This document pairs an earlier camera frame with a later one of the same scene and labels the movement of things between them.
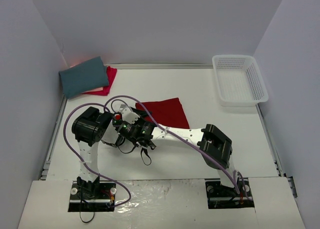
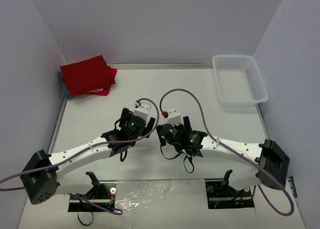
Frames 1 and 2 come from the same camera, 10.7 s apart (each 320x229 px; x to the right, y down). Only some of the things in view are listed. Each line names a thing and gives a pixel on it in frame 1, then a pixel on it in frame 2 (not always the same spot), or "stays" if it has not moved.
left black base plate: [96, 197] stays
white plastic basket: [238, 80] stays
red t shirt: [167, 112] → [86, 75]
